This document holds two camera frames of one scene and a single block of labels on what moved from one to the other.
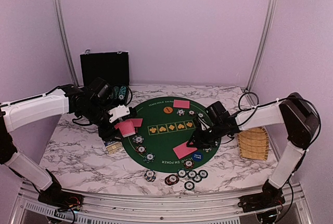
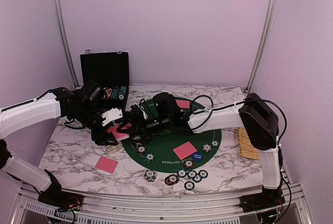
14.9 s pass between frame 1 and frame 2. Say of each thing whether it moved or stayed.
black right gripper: moved
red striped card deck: moved
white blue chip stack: stayed
